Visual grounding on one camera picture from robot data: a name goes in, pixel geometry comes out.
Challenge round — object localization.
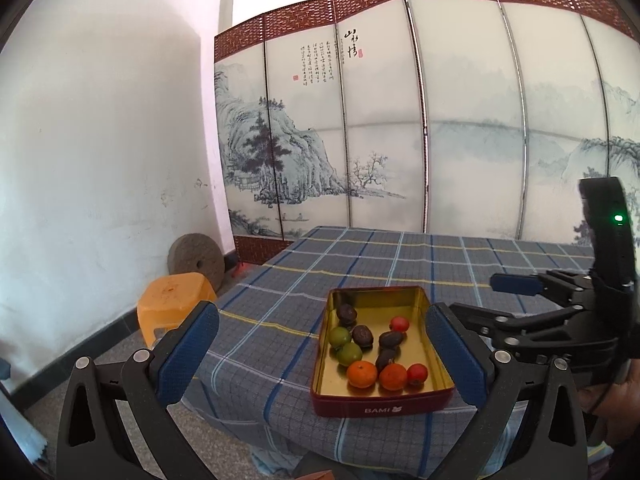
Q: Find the dark brown passion fruit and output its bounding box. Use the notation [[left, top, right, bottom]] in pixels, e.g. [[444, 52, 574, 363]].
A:
[[352, 325, 374, 352], [378, 330, 405, 350]]

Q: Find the painted folding screen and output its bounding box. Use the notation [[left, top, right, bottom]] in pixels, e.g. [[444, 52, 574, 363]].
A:
[[214, 0, 639, 263]]

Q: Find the orange plastic stool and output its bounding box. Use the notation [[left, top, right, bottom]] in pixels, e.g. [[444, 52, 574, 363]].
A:
[[137, 272, 217, 348]]

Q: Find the person right hand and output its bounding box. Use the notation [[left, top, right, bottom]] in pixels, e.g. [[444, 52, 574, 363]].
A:
[[592, 374, 639, 446]]

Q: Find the round stone millstone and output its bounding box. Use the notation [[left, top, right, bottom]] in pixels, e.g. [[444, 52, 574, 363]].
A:
[[167, 233, 226, 292]]

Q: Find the red gold toffee tin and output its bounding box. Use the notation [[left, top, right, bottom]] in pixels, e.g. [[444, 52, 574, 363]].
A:
[[311, 286, 454, 418]]

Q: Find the green fruit in tin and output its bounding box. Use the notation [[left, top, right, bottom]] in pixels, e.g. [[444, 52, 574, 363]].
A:
[[328, 326, 352, 351]]

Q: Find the red orange small fruit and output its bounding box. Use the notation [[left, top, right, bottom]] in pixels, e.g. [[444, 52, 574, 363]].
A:
[[390, 316, 410, 334]]

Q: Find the red tomato fruit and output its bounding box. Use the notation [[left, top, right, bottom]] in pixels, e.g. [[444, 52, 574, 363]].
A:
[[407, 363, 428, 388]]

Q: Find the orange tangerine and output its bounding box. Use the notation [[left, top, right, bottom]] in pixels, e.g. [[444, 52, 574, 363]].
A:
[[346, 360, 378, 389], [378, 363, 408, 392]]

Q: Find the green round fruit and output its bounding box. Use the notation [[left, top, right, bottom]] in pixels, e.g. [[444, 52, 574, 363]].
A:
[[335, 341, 362, 368]]

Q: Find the dark fruit in tin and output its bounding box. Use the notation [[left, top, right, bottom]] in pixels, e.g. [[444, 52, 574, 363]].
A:
[[336, 304, 358, 327]]

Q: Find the small dark brown fruit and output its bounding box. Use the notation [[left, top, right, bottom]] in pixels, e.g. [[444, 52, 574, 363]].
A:
[[375, 348, 399, 373]]

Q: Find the grey plaid tablecloth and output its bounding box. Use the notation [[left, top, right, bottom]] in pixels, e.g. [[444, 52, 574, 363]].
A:
[[183, 226, 592, 479]]

